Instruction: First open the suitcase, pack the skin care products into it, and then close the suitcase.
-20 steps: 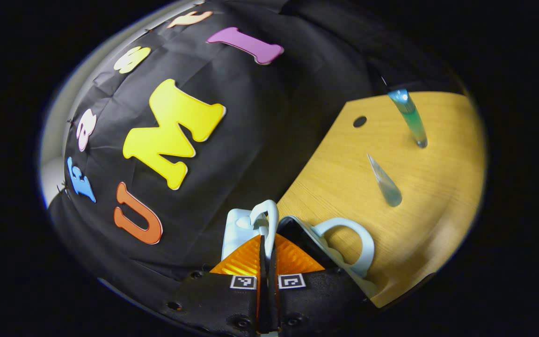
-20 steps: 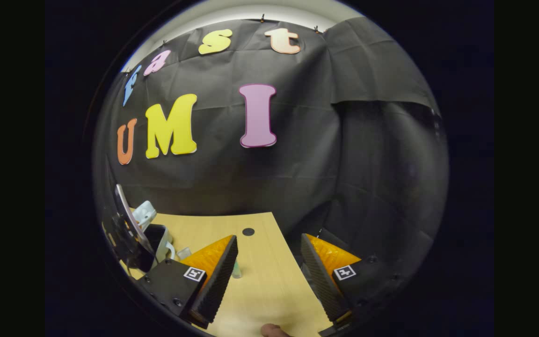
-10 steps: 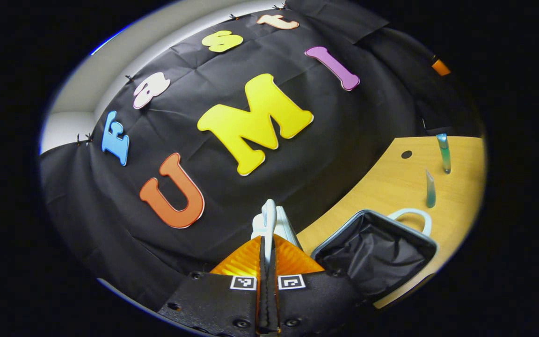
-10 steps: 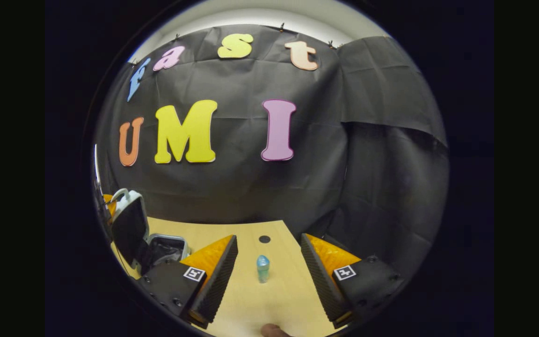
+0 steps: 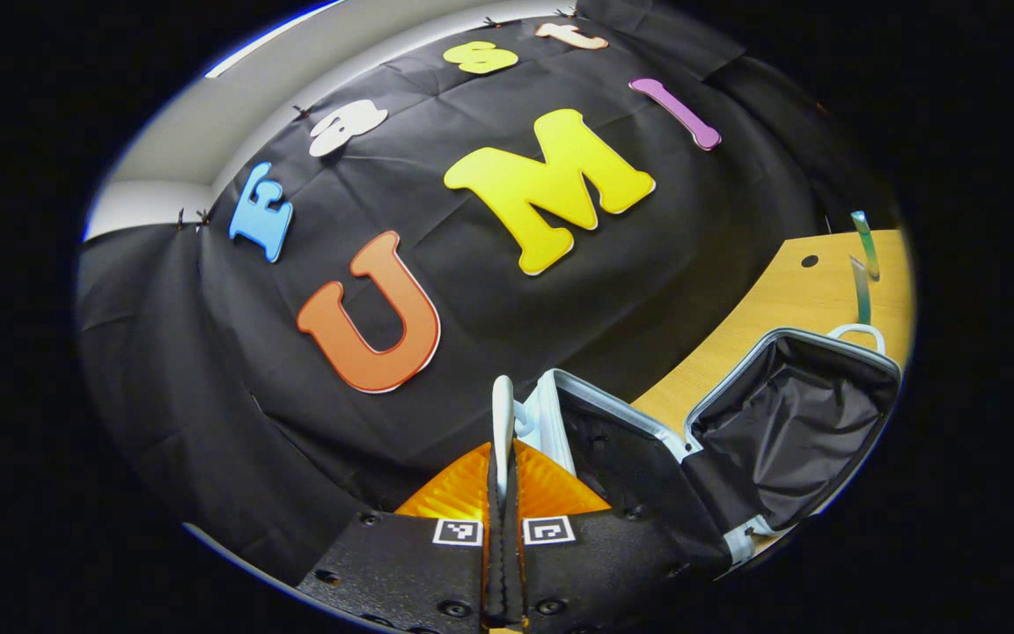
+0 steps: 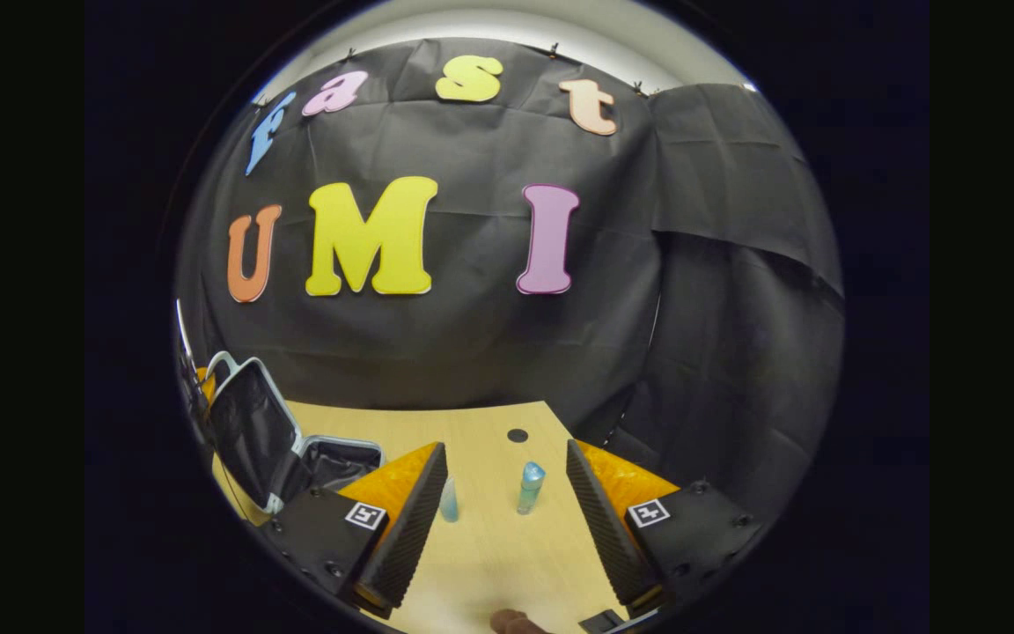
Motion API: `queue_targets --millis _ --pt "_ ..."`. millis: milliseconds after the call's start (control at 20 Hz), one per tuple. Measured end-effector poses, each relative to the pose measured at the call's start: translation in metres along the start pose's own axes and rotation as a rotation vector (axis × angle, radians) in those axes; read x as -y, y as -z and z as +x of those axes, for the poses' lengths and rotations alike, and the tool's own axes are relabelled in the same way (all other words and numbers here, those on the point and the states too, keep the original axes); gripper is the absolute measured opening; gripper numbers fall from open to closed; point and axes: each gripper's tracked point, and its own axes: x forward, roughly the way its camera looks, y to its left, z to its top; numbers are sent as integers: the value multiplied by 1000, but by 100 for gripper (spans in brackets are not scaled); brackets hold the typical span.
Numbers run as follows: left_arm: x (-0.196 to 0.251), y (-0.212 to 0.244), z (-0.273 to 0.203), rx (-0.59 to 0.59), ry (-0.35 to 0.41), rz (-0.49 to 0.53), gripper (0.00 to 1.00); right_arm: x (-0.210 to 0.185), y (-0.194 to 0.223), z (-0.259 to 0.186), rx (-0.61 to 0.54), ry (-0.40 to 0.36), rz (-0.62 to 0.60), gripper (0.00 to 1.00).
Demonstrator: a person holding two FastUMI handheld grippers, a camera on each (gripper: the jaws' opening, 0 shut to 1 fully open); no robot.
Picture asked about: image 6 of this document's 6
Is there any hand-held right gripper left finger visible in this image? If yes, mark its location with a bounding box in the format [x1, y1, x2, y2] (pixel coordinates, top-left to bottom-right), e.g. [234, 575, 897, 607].
[258, 442, 449, 620]

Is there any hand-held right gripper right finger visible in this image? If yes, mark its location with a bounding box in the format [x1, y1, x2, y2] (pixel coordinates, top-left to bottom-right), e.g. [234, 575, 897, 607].
[564, 439, 763, 617]

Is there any black backdrop cloth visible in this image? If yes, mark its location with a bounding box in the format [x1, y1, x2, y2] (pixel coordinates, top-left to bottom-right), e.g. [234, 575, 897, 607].
[174, 37, 846, 529]

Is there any green bottle with blue cap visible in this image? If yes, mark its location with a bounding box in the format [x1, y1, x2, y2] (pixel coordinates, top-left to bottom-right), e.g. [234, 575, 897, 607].
[516, 461, 547, 516]

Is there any light blue small suitcase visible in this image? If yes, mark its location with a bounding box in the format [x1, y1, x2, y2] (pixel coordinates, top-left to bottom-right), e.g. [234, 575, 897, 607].
[204, 350, 385, 517]

